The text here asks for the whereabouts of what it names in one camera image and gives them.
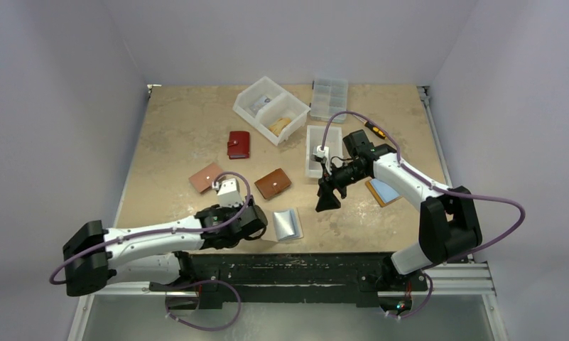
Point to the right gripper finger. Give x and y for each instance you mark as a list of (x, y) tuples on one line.
[(338, 193), (326, 197)]

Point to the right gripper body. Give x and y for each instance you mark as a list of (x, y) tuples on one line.
[(328, 181)]

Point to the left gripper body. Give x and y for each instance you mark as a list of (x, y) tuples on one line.
[(227, 211)]

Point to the tan card holder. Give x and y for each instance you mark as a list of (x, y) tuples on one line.
[(382, 193)]

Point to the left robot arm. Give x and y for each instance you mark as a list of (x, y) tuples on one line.
[(96, 256)]

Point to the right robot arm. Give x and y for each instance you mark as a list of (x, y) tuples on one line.
[(448, 223)]

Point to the brown card holder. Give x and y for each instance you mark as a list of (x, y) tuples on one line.
[(273, 184)]

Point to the pink card holder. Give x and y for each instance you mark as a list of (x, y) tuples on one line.
[(203, 179)]

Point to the red card holder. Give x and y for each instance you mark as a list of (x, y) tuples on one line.
[(238, 145)]

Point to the card in bin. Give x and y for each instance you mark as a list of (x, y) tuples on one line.
[(258, 104)]

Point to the yellow black screwdriver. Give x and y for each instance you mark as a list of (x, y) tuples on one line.
[(375, 130)]

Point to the white small bin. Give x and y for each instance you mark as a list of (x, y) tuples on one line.
[(333, 148)]

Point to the clear compartment organizer box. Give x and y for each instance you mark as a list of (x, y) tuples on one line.
[(329, 98)]

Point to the yellow item in bin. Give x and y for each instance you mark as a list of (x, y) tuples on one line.
[(279, 125)]

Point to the white divided bin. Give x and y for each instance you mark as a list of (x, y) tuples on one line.
[(283, 104)]

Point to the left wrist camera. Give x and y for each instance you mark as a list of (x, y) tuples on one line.
[(228, 193)]

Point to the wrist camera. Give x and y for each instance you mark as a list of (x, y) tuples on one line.
[(228, 193), (321, 154)]

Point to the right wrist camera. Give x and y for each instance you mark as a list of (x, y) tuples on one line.
[(321, 154)]

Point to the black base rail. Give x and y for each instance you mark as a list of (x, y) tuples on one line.
[(212, 280)]

